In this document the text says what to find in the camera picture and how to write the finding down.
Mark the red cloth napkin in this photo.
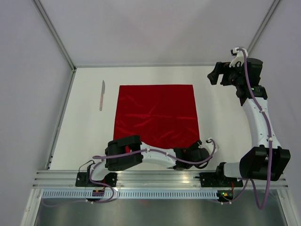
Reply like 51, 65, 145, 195
113, 84, 200, 149

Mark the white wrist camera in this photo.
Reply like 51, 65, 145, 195
198, 137, 220, 153
229, 47, 248, 68

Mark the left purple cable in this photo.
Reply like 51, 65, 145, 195
42, 138, 216, 207

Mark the white slotted cable duct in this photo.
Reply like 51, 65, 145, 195
42, 189, 218, 199

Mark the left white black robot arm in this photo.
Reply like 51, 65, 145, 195
86, 135, 217, 186

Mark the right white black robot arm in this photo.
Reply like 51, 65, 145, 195
207, 58, 291, 186

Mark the aluminium frame right post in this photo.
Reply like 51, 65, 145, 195
247, 0, 282, 54

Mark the pink plastic knife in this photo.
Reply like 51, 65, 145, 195
99, 80, 105, 111

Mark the aluminium front rail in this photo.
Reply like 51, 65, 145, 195
32, 169, 289, 189

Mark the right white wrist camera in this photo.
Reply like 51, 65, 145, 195
229, 47, 248, 68

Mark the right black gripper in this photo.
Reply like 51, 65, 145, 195
208, 60, 246, 87

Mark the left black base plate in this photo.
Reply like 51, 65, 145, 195
75, 171, 118, 188

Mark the aluminium frame left post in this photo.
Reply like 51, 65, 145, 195
32, 0, 76, 71

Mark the aluminium frame post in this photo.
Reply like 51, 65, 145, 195
247, 0, 282, 54
32, 0, 76, 71

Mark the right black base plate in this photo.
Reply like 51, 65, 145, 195
198, 172, 244, 188

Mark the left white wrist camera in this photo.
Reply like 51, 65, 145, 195
198, 137, 220, 153

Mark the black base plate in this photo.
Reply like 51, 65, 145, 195
75, 171, 118, 188
198, 172, 244, 188

